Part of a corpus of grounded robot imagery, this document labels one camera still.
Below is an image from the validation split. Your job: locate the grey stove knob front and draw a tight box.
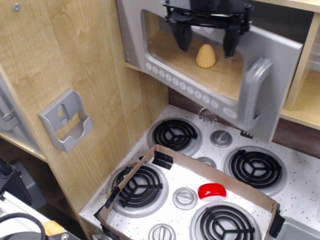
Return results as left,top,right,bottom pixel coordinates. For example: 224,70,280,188
148,223,176,240

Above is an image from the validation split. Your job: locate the grey toy sink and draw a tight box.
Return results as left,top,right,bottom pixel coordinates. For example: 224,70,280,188
274,217,320,240

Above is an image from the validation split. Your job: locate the hanging round toy strainer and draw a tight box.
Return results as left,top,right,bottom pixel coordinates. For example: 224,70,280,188
198,107,218,123

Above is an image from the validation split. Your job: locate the black burner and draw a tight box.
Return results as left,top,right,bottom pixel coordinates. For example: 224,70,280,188
227,149,283,190
150,119,199,151
189,204,259,240
118,164,164,208

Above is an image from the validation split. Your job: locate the grey fridge door handle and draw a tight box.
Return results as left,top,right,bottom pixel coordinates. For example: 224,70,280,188
0,113,20,132

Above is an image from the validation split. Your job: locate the back right black burner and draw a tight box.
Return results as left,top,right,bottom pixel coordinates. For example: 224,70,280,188
227,149,283,190

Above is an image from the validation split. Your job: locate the grey stove knob middle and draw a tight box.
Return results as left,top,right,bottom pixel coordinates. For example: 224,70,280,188
196,156,217,169

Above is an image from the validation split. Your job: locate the front right black burner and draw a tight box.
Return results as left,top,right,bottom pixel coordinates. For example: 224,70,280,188
189,204,259,240

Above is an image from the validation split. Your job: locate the grey toy microwave door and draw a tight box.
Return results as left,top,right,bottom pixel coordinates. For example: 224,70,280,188
116,0,303,142

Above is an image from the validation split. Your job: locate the grey stove knob centre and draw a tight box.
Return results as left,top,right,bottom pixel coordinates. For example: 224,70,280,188
172,187,198,211

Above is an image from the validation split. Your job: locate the hanging grey toy spatula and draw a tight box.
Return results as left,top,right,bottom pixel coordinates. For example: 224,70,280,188
240,130,254,139

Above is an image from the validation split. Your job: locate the front left black burner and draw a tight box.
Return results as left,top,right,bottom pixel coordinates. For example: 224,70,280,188
118,164,164,208

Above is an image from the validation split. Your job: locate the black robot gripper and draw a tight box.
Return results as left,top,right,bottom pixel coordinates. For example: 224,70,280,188
162,0,255,58

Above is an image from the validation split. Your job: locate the black braided cable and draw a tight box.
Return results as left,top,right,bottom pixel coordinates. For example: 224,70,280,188
0,212,47,240

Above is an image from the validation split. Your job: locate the red toy cheese wedge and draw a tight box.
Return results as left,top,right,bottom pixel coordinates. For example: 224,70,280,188
197,183,227,201

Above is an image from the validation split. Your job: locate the grey stove knob back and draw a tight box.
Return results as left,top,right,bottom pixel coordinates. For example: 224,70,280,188
210,130,233,148

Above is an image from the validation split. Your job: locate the grey wall phone holder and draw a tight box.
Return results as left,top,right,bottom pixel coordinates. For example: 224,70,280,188
38,87,94,153

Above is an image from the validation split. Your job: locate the aluminium frame rail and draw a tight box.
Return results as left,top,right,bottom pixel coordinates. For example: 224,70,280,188
0,192,50,237

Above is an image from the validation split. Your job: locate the yellow toy corn cob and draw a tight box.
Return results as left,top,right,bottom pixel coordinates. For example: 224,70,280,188
196,44,216,69

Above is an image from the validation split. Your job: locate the back left black burner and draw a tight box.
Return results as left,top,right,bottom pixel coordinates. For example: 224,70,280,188
150,119,199,151

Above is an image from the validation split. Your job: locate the brown cardboard frame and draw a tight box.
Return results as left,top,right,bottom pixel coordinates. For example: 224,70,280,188
94,145,285,240

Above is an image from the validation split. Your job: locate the grey stove knob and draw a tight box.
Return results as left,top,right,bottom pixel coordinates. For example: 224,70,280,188
148,223,176,240
196,156,217,169
172,187,198,211
210,130,233,148

